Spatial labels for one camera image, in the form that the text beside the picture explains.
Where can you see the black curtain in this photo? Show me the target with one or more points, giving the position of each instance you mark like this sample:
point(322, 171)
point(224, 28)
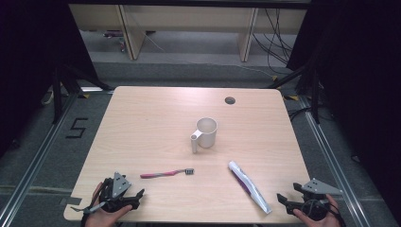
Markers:
point(31, 63)
point(362, 78)

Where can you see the pink toothbrush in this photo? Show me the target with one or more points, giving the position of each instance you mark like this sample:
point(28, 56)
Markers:
point(164, 173)

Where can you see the white cup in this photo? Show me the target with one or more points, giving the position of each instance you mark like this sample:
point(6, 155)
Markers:
point(207, 132)

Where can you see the beige wooden furniture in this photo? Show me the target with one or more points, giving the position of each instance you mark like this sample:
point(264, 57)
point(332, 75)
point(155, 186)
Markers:
point(189, 19)

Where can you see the yellow black floor tape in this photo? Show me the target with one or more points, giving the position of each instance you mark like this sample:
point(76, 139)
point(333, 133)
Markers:
point(83, 95)
point(292, 97)

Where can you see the person's left hand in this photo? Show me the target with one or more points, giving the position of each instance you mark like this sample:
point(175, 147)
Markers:
point(104, 217)

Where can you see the aluminium floor rail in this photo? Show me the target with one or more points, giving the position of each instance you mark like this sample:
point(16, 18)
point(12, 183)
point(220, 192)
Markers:
point(334, 170)
point(34, 160)

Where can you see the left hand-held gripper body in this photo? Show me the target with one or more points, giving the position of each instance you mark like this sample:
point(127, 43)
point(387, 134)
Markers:
point(121, 186)

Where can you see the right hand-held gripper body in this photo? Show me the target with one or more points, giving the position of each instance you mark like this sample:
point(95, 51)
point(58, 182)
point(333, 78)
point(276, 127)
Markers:
point(318, 186)

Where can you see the white purple toothpaste tube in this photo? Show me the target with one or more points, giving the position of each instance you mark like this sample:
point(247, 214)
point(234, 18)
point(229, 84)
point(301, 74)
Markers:
point(249, 186)

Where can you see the person's right hand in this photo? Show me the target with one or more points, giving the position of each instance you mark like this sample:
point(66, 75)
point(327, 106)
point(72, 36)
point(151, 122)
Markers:
point(321, 223)

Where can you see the black metal stand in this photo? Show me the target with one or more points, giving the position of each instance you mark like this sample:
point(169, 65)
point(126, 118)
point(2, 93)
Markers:
point(57, 94)
point(315, 94)

